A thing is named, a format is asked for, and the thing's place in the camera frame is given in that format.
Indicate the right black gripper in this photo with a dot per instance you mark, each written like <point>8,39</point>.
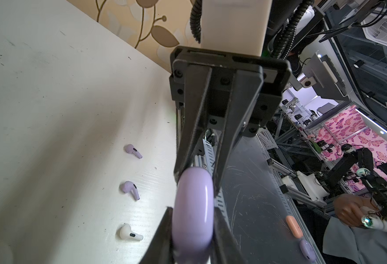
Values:
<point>237,85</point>

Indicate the distant purple earbud case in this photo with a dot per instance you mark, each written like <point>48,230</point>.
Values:
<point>307,250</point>

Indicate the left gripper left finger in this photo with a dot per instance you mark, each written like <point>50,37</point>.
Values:
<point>160,250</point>

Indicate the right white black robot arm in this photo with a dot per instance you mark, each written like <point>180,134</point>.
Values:
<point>254,28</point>

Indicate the purple earbud charging case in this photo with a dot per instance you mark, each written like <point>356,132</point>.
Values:
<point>193,217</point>

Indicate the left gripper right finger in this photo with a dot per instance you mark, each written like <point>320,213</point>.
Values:
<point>224,247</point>

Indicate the distant person hand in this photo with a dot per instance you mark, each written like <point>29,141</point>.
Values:
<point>347,208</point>

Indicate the white earbud right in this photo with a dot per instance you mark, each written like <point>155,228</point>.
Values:
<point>126,232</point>

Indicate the orange earbud case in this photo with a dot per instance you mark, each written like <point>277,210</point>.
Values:
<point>294,227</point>

